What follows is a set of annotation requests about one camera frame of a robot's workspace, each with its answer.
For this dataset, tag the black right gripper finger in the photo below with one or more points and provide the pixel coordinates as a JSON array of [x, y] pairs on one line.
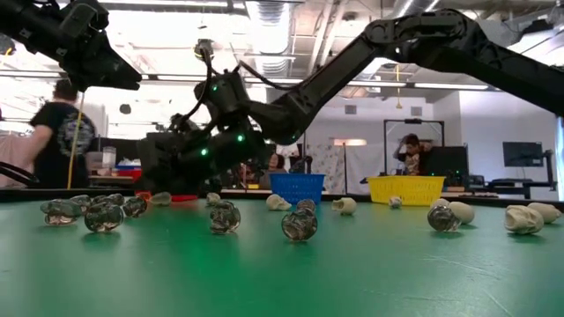
[[158, 163]]

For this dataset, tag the green table mat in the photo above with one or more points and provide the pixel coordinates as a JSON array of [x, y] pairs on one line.
[[282, 273]]

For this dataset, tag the black round ceiling fixture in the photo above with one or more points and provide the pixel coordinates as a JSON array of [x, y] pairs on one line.
[[200, 49]]

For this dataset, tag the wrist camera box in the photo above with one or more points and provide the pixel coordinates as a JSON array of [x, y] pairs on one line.
[[183, 123], [83, 17]]

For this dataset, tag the long ceiling light strip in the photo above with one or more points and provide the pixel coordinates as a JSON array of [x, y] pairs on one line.
[[180, 78], [282, 81], [145, 76], [31, 74], [379, 83], [449, 86]]

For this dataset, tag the black metal gantry frame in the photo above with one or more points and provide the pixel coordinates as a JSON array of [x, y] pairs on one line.
[[414, 120]]

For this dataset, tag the black desk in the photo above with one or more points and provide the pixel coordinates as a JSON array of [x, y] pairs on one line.
[[520, 184]]

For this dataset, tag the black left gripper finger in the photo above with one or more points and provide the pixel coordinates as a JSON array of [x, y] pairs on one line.
[[103, 68]]

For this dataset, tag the clear glass skull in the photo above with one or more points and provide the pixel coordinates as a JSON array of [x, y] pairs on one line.
[[104, 217], [86, 201], [442, 219], [116, 199], [60, 212], [224, 217], [299, 225], [306, 203], [99, 199], [135, 207]]

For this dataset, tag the black curved hoop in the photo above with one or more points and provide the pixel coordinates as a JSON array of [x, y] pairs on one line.
[[20, 174]]

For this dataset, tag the yellow plastic basket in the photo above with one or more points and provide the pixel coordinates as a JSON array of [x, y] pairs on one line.
[[407, 190]]

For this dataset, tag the black wall monitor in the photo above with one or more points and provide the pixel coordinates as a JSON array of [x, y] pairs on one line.
[[523, 154]]

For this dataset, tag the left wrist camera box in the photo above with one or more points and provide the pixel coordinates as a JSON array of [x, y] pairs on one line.
[[83, 17]]

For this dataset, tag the pink curtain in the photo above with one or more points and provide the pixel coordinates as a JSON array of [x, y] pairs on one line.
[[11, 149]]

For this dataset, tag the black partition wall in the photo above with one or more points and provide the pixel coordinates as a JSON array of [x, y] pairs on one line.
[[119, 149]]

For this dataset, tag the patterned white sheet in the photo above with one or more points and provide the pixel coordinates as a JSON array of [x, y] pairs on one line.
[[326, 167]]

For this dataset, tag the clear plastic container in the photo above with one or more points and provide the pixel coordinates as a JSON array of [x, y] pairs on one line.
[[109, 156]]

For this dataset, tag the glowing wall lamp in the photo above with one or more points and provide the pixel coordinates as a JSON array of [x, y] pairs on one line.
[[349, 142]]

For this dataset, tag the wooden work table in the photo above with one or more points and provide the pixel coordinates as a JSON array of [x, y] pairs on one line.
[[110, 176]]

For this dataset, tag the blue plastic basket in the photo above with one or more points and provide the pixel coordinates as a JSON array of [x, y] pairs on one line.
[[297, 187]]

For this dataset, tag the black ceiling spot lamp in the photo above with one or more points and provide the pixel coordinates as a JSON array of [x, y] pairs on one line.
[[125, 108]]

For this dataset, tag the silver ventilation duct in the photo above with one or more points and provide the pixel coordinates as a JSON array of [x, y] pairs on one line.
[[271, 26]]

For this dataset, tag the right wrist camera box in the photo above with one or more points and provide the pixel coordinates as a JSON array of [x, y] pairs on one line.
[[183, 123]]

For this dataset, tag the person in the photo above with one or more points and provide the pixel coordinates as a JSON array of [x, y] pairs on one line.
[[275, 169], [412, 156], [59, 141]]

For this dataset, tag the red plastic basket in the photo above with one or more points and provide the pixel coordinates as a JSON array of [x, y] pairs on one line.
[[185, 198]]

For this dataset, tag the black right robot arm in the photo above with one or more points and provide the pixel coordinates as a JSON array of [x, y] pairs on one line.
[[330, 79]]

